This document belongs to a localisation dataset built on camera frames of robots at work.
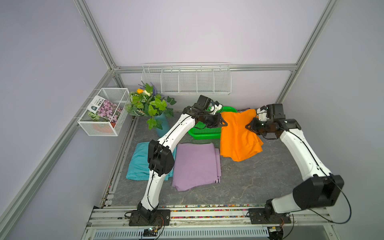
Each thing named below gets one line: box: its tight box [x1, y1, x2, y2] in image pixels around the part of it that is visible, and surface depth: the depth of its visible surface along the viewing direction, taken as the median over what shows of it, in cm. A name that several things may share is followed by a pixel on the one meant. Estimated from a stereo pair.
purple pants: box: [171, 142, 221, 192], surface depth 91 cm
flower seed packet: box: [87, 95, 123, 128], surface depth 75 cm
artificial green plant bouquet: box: [126, 81, 177, 130], surface depth 80 cm
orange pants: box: [220, 109, 264, 162], surface depth 82 cm
